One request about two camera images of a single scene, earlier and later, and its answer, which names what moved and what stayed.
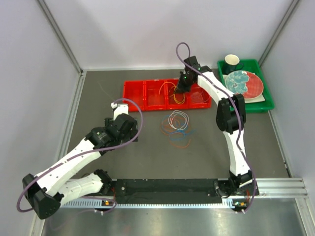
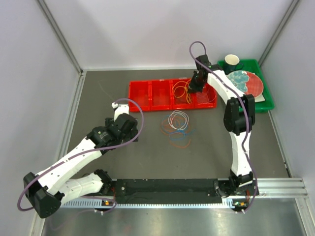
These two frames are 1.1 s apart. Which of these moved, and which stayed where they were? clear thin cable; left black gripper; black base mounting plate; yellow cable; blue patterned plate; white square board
Moved: clear thin cable; yellow cable
Stayed: black base mounting plate; white square board; blue patterned plate; left black gripper
